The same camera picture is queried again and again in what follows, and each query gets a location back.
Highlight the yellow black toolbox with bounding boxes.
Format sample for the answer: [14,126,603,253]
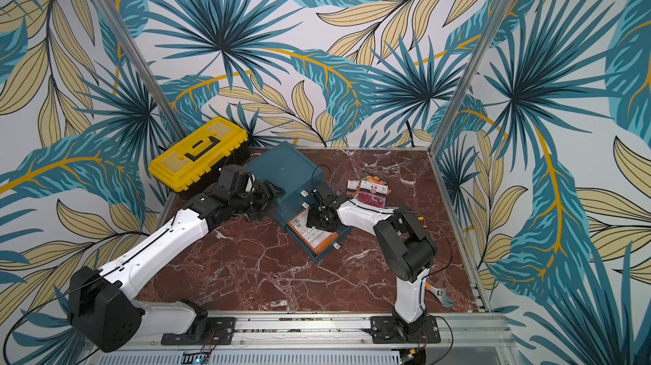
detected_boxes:
[149,117,249,193]

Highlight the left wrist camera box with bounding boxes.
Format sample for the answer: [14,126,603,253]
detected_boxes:
[217,164,254,194]

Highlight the left aluminium corner post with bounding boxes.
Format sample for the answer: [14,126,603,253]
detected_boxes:
[93,0,186,141]

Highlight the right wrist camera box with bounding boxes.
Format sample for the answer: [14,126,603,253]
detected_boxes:
[313,182,337,205]

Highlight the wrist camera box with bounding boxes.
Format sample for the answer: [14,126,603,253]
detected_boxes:
[313,182,337,205]
[217,164,254,194]

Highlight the orange white seed bag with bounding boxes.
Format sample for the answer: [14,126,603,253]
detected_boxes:
[288,209,338,255]

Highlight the aluminium corner post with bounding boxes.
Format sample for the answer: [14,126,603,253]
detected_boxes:
[93,0,186,141]
[428,0,513,157]

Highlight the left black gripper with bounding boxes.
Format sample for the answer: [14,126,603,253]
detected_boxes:
[231,179,287,222]

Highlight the orange fruit seed bag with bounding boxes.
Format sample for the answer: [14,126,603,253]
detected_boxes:
[359,176,388,189]

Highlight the right aluminium corner post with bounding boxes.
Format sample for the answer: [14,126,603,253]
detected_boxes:
[428,0,513,157]

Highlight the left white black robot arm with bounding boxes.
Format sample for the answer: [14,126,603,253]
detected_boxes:
[67,180,284,352]

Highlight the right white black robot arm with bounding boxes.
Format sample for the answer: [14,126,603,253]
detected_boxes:
[307,183,437,326]

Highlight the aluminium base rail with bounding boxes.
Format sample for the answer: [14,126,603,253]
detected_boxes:
[76,312,524,364]

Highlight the teal bottom drawer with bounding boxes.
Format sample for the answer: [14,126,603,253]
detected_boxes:
[283,209,352,263]

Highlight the teal three-drawer cabinet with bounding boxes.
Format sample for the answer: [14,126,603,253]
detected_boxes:
[246,142,351,263]

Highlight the orange flower seed bag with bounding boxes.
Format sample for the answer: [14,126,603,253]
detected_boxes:
[346,180,360,198]

